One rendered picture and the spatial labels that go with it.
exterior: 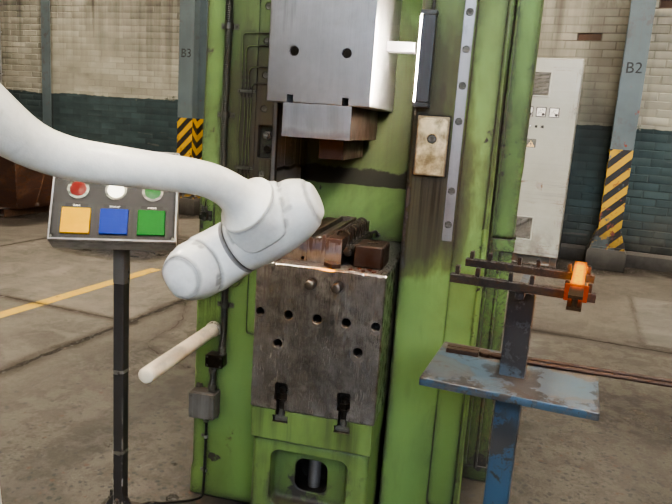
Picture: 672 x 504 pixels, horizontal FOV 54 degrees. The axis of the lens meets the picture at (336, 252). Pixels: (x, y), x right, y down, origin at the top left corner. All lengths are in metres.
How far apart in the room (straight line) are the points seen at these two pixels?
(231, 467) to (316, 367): 0.62
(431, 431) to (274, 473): 0.51
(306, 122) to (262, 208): 0.87
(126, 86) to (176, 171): 8.78
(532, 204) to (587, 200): 0.83
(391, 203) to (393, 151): 0.18
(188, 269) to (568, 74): 6.20
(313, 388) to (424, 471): 0.49
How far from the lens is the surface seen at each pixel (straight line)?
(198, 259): 1.08
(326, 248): 1.88
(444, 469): 2.21
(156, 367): 1.86
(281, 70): 1.90
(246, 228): 1.03
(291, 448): 2.06
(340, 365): 1.90
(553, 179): 7.02
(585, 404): 1.58
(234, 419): 2.31
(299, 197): 1.04
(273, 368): 1.96
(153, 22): 9.56
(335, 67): 1.86
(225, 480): 2.43
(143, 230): 1.89
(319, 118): 1.86
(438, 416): 2.14
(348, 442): 1.99
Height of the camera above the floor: 1.32
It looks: 11 degrees down
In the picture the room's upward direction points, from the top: 4 degrees clockwise
